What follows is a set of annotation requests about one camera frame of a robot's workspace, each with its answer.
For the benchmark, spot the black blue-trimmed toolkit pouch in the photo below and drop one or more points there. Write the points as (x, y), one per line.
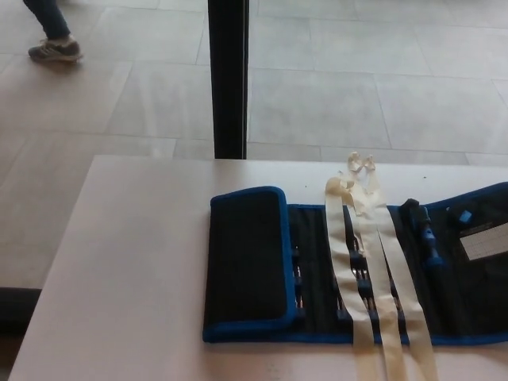
(246, 254)

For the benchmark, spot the beige tape strip curled end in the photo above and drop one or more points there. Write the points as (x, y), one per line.
(337, 238)

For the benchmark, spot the black vertical pillar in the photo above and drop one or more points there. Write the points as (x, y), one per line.
(229, 79)

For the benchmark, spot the beige tape strip twisted end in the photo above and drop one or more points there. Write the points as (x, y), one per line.
(387, 222)

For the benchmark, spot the small blue block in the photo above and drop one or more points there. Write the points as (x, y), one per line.
(464, 216)

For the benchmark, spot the white printed card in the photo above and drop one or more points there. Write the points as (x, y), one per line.
(484, 242)

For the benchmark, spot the grey sneaker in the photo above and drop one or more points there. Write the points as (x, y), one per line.
(55, 49)

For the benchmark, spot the person leg in jeans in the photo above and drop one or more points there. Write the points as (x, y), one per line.
(51, 20)

